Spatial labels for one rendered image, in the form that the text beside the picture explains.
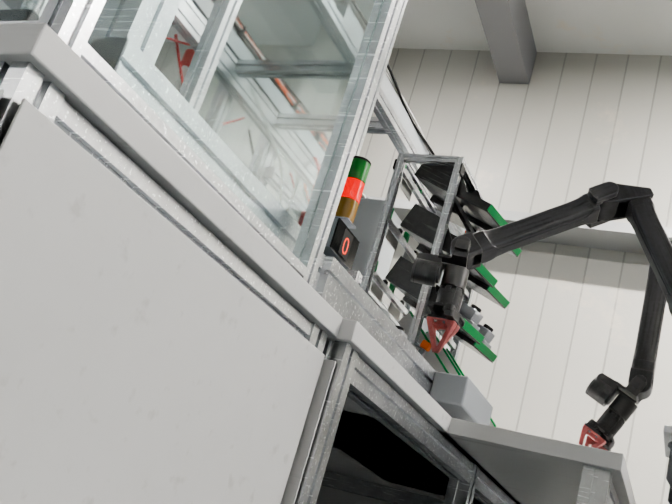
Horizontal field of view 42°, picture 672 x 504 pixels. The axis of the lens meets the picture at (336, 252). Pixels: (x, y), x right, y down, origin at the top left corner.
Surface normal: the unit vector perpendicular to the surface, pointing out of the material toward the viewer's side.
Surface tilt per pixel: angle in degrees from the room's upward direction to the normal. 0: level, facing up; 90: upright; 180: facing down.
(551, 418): 90
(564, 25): 180
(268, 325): 90
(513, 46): 180
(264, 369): 90
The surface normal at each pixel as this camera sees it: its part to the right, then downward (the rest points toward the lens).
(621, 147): -0.33, -0.42
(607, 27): -0.28, 0.90
